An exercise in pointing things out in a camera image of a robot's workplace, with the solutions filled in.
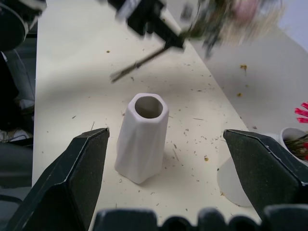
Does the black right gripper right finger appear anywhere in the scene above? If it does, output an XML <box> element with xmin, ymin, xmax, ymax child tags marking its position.
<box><xmin>223</xmin><ymin>128</ymin><xmax>308</xmax><ymax>215</ymax></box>

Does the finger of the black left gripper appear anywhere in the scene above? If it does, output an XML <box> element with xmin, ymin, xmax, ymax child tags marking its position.
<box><xmin>147</xmin><ymin>13</ymin><xmax>186</xmax><ymax>52</ymax></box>

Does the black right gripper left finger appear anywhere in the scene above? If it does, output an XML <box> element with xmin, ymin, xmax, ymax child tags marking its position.
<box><xmin>0</xmin><ymin>127</ymin><xmax>110</xmax><ymax>231</ymax></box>

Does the pink beige dried flower bouquet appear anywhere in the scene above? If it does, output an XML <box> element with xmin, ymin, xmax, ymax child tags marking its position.
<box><xmin>109</xmin><ymin>0</ymin><xmax>286</xmax><ymax>84</ymax></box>

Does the red dried flower bouquet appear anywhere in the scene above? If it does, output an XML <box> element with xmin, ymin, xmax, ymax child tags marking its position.
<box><xmin>283</xmin><ymin>102</ymin><xmax>308</xmax><ymax>161</ymax></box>

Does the white faceted ceramic vase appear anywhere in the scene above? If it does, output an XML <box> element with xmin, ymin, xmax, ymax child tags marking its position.
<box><xmin>114</xmin><ymin>92</ymin><xmax>170</xmax><ymax>185</ymax></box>
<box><xmin>216</xmin><ymin>127</ymin><xmax>308</xmax><ymax>208</ymax></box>

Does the white sneaker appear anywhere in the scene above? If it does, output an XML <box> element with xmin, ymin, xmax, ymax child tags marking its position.
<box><xmin>0</xmin><ymin>127</ymin><xmax>33</xmax><ymax>143</ymax></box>

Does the person's grey trouser leg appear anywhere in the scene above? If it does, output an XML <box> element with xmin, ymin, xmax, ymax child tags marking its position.
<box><xmin>6</xmin><ymin>48</ymin><xmax>36</xmax><ymax>112</ymax></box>

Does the dark round robot body part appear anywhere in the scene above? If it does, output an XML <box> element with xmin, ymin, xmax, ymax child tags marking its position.
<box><xmin>0</xmin><ymin>0</ymin><xmax>48</xmax><ymax>52</ymax></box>

